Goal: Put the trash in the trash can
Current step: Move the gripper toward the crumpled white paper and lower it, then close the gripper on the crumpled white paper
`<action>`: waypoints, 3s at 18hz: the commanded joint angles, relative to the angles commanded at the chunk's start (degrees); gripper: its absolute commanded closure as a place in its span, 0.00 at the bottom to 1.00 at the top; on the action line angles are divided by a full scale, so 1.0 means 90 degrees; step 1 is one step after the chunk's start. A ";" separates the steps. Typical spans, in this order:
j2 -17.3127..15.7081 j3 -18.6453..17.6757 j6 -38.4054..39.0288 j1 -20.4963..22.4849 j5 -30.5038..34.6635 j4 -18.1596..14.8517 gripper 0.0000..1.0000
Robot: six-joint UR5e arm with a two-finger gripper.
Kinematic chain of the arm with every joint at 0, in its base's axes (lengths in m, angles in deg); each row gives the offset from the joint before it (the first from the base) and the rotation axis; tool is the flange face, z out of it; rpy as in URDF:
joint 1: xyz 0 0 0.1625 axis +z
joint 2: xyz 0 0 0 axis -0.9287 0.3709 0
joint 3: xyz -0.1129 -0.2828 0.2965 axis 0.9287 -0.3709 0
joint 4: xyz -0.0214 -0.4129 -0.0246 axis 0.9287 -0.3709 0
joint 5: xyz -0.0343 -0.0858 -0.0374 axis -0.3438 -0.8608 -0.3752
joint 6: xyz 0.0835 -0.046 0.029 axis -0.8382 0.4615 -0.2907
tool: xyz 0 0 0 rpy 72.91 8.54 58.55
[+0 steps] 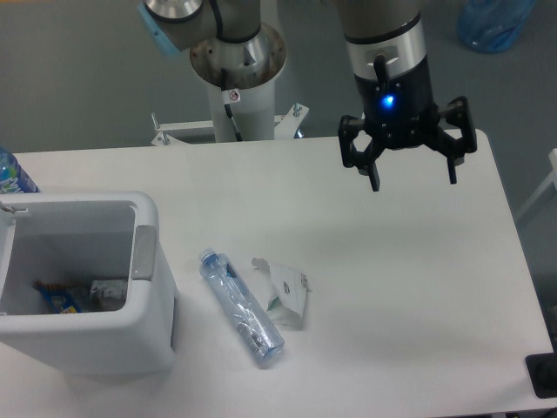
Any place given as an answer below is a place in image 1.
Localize white plastic trash can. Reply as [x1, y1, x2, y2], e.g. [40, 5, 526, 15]
[1, 192, 178, 374]

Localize white frame at right edge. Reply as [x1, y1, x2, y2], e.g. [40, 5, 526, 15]
[515, 148, 556, 226]

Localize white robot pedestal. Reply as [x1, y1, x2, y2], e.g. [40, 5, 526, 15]
[151, 24, 309, 146]

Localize clear plastic water bottle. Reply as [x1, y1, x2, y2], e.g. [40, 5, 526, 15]
[199, 248, 285, 367]

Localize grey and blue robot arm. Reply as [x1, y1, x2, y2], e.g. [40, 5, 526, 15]
[138, 1, 477, 190]

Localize crumpled silver foil wrapper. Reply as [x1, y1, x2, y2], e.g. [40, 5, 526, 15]
[90, 279, 128, 312]

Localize black device at table edge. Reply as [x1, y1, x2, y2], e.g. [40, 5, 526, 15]
[525, 353, 556, 399]

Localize blue plastic bag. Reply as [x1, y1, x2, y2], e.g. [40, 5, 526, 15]
[456, 0, 536, 54]

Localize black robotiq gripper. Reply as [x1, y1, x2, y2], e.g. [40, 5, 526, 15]
[338, 57, 479, 193]

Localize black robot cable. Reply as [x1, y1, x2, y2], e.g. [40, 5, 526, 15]
[220, 68, 244, 143]

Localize blue snack wrapper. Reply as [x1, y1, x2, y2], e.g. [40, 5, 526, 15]
[35, 280, 84, 314]

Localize white paper carton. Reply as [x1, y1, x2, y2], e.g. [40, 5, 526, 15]
[252, 258, 311, 331]

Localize blue labelled bottle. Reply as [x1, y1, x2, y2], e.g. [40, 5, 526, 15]
[1, 147, 40, 194]

